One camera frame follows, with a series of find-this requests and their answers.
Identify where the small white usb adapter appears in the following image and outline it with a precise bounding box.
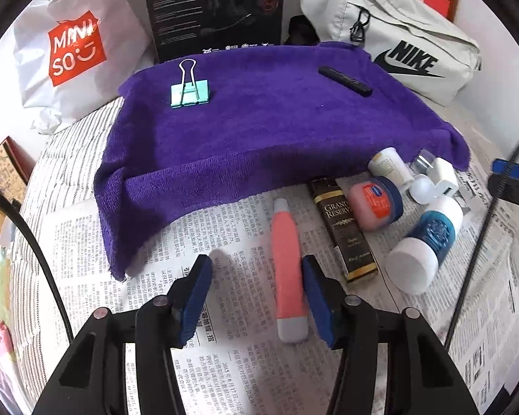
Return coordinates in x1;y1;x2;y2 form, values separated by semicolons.
410;174;437;205

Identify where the pink tube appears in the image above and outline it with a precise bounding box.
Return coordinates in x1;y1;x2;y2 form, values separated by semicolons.
272;198;310;343

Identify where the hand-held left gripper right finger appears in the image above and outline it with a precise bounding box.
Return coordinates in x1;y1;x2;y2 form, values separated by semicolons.
302;254;489;415

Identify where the pink jar blue lid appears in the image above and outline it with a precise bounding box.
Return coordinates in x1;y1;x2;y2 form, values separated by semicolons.
348;177;404;231

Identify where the black product box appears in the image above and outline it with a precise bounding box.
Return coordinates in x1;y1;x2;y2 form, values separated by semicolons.
140;0;286;65

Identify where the newspaper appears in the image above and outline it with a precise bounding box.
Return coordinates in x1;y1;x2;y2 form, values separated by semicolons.
47;156;519;415

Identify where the clear plastic cap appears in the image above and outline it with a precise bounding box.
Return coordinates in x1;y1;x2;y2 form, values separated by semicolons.
411;149;435;176

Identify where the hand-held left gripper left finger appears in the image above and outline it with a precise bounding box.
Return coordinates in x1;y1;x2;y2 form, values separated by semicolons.
32;254;213;415

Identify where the black stick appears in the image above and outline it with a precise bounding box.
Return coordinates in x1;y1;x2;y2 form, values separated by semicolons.
318;66;373;96

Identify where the white shopping bag red logo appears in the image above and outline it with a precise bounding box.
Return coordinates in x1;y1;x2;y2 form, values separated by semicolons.
12;0;156;135

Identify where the black cable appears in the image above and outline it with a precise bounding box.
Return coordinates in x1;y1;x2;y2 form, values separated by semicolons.
443;123;519;351
0;184;72;344

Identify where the white usb charger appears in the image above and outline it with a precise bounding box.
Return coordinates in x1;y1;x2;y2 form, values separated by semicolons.
428;158;460;202

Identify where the blue and white bottle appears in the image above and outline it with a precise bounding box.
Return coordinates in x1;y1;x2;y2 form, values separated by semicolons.
385;196;464;295

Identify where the purple towel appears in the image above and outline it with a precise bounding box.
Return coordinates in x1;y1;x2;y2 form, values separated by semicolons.
93;42;471;278

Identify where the dark box gold print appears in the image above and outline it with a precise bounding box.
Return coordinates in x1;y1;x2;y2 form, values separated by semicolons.
308;177;379;285

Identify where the grey sling bag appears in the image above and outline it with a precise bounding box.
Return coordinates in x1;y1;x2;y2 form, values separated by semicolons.
300;0;483;107

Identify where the wooden box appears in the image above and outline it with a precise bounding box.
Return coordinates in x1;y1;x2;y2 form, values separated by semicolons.
0;136;33;234

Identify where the green binder clip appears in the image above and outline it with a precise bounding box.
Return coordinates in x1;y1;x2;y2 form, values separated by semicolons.
170;58;211;108

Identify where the small white bottle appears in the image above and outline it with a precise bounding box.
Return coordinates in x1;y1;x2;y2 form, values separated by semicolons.
368;148;415;191

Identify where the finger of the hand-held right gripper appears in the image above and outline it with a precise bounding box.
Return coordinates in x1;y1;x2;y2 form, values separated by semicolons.
488;158;519;219

